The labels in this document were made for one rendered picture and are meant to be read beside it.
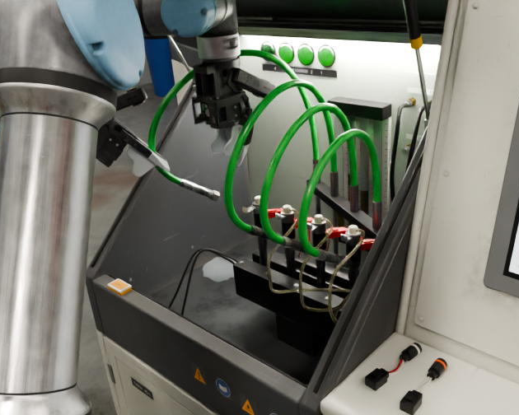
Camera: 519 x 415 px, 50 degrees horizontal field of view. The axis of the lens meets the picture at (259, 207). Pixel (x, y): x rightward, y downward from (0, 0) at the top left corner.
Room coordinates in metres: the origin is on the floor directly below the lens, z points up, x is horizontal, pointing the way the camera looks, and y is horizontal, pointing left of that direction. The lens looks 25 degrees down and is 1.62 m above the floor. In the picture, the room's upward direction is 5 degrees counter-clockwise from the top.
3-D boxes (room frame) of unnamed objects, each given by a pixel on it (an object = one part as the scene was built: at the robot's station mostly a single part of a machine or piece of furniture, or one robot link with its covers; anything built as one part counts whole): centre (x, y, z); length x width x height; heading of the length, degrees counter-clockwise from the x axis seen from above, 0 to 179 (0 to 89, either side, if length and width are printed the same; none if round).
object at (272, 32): (1.27, -0.19, 1.43); 0.54 x 0.03 x 0.02; 45
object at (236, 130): (1.02, 0.04, 1.27); 0.06 x 0.03 x 0.09; 135
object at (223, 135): (1.05, 0.06, 1.27); 0.06 x 0.03 x 0.09; 135
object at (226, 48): (1.03, 0.05, 1.46); 0.08 x 0.08 x 0.05
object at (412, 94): (1.10, -0.36, 1.20); 0.13 x 0.03 x 0.31; 45
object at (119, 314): (0.92, 0.17, 0.87); 0.62 x 0.04 x 0.16; 45
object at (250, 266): (1.00, -0.08, 0.91); 0.34 x 0.10 x 0.15; 45
